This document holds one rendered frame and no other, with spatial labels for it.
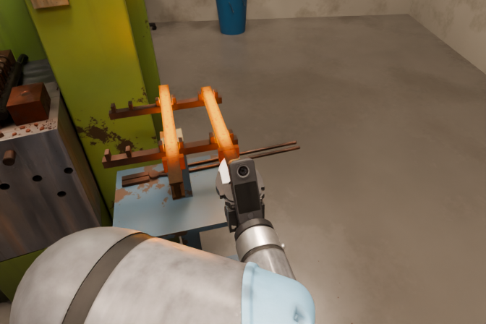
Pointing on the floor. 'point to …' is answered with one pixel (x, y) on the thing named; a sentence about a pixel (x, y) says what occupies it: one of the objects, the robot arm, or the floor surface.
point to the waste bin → (232, 8)
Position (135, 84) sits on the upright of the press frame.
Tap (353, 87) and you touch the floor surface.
